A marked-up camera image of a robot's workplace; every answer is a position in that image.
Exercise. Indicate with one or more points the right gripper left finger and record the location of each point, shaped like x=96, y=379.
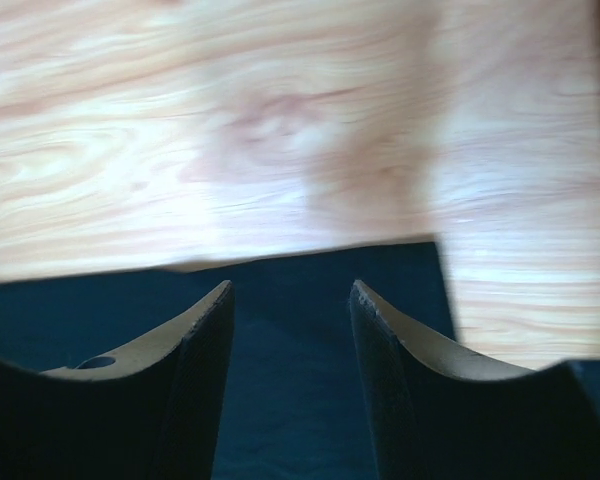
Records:
x=148, y=409

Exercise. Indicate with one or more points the black t-shirt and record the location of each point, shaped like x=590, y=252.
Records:
x=294, y=405

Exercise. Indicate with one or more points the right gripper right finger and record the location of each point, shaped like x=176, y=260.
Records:
x=439, y=410

